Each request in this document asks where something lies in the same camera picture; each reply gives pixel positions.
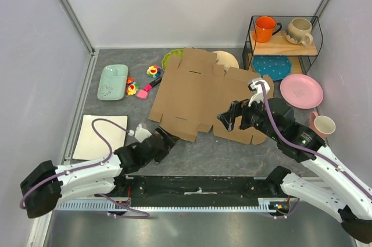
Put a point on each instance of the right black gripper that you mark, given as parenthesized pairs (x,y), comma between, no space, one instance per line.
(238,108)

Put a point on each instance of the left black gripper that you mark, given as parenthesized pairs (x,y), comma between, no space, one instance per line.
(170,143)

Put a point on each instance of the brown cardboard box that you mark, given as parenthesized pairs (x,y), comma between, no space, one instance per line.
(194,90)

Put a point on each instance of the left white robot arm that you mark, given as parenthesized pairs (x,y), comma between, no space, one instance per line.
(48,185)

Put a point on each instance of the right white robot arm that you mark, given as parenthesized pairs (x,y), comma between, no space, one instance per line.
(348,200)

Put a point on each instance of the pink eraser block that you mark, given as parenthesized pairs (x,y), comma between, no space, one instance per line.
(142,94)

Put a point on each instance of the pink black highlighter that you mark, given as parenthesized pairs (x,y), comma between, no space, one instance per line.
(153,84)

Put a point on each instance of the cream bird pattern plate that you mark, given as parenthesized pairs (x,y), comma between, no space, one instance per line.
(226,59)

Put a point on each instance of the rainbow smiling flower toy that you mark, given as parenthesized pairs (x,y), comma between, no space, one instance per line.
(154,71)

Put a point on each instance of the blue polka dot plate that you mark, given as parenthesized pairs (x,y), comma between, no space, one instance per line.
(276,67)

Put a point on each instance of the light teal rectangular tray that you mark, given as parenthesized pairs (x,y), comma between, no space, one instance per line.
(112,82)

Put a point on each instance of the pink round plate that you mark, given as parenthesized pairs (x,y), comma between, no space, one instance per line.
(301,91)

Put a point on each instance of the green polka dot plate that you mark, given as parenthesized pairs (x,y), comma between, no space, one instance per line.
(175,52)

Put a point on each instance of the pink mug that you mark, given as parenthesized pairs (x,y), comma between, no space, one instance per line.
(323,126)

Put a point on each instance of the orange mug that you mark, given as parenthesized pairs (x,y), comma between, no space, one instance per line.
(264,28)

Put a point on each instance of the beige ceramic mug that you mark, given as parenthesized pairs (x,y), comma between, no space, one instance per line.
(299,32)

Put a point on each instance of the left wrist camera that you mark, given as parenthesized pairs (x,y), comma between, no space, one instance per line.
(140,133)

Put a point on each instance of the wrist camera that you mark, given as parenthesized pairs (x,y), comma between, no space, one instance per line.
(140,133)
(257,90)

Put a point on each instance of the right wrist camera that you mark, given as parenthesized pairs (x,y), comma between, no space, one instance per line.
(257,90)

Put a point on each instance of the small flower keychain toy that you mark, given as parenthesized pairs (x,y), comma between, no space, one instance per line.
(131,86)

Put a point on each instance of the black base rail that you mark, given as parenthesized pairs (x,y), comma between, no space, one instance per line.
(136,197)

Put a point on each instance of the black wire wooden shelf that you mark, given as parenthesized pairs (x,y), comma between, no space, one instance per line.
(301,56)

